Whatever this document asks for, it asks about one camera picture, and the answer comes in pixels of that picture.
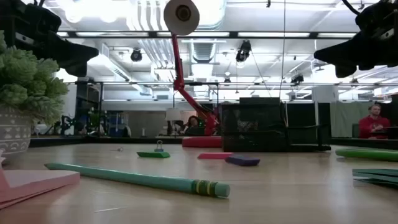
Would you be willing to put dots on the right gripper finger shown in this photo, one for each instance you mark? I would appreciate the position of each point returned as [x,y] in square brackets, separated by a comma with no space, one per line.
[334,49]
[334,59]

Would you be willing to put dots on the black mesh desk organizer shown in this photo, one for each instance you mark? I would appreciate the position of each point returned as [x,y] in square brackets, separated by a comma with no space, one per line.
[248,137]

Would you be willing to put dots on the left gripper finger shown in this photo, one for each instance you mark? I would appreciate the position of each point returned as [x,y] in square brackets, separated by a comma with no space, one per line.
[81,48]
[79,59]

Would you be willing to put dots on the dark green note pad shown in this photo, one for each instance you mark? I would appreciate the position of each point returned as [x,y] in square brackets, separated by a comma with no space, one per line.
[379,177]

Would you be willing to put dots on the purple eraser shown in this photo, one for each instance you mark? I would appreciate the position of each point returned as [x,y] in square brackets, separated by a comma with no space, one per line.
[242,160]

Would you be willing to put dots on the black partition panel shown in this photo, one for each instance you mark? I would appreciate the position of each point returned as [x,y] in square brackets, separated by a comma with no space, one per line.
[304,113]

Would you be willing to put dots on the green curtain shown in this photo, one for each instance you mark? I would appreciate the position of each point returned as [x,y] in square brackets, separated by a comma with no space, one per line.
[345,119]

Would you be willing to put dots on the blue storage bins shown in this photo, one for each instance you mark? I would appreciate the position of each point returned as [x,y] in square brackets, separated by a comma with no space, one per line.
[116,123]

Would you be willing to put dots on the green eraser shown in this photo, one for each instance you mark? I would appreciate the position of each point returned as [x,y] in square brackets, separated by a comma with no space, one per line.
[153,154]

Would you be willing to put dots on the red desk lamp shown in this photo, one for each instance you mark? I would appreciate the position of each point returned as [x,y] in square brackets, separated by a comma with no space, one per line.
[182,15]

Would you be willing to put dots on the pink sticky note pad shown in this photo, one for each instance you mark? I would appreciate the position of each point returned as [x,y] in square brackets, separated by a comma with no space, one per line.
[37,182]

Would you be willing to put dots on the potted green succulent plant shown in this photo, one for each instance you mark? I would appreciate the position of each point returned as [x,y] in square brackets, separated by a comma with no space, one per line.
[21,81]

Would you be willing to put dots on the pink eraser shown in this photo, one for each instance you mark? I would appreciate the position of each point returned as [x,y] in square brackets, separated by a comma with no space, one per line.
[214,155]

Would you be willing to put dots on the black shelving rack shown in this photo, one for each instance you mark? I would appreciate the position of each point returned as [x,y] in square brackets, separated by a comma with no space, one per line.
[81,102]

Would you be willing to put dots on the blue binder clip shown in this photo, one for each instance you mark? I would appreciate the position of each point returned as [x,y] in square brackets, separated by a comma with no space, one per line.
[159,148]

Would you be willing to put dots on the black ceiling spotlight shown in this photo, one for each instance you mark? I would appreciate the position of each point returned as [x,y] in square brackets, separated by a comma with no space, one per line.
[136,55]
[243,51]
[297,79]

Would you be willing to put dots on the person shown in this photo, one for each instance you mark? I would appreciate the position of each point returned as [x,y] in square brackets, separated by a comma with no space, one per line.
[373,124]
[192,124]

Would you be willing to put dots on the teal pencil with eraser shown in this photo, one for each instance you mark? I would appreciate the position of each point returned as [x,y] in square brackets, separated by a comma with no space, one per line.
[140,179]

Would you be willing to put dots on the black metal table frame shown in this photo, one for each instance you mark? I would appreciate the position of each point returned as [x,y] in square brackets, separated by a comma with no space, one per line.
[93,141]

